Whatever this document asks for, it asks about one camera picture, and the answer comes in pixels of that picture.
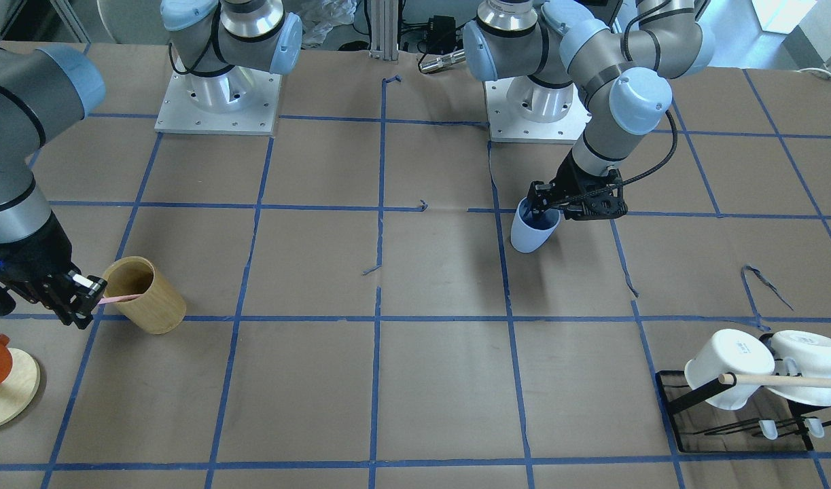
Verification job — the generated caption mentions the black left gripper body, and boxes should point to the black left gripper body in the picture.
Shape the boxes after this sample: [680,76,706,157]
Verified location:
[554,153,629,221]

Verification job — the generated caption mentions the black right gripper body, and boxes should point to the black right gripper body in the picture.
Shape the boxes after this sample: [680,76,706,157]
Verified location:
[0,213,75,316]

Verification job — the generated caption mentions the light blue plastic cup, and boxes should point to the light blue plastic cup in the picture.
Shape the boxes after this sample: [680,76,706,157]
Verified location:
[510,198,562,253]

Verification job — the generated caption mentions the pink chopstick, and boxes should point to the pink chopstick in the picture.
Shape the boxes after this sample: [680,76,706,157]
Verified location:
[99,293,143,304]

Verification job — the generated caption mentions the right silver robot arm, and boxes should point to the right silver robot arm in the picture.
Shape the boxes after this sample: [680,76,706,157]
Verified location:
[0,1,303,330]

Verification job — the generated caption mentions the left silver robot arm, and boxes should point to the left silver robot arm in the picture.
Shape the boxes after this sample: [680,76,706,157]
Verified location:
[463,1,716,221]

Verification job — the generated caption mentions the bamboo cylindrical holder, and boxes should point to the bamboo cylindrical holder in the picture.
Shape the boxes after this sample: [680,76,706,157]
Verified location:
[102,256,186,335]

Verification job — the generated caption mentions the silver cylindrical connector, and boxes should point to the silver cylindrical connector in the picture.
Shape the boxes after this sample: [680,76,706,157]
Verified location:
[419,49,467,74]

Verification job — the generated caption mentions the black electronics box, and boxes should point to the black electronics box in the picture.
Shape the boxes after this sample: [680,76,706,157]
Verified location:
[424,16,457,55]

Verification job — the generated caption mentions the white mug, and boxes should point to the white mug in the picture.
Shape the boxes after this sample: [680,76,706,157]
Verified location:
[684,329,775,389]
[766,330,831,408]

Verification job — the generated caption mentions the wooden rack rod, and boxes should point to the wooden rack rod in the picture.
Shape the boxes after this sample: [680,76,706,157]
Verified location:
[716,372,831,388]

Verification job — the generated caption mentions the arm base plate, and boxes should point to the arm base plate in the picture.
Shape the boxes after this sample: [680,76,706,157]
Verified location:
[484,72,591,145]
[154,66,283,137]

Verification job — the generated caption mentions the black braided cable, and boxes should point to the black braided cable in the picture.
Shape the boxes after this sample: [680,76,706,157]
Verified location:
[551,109,679,204]

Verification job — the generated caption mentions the aluminium frame post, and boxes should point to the aluminium frame post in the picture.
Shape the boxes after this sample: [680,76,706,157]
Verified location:
[366,0,400,64]

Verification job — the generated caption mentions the black wire cup rack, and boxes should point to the black wire cup rack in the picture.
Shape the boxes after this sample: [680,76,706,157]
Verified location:
[656,332,831,453]

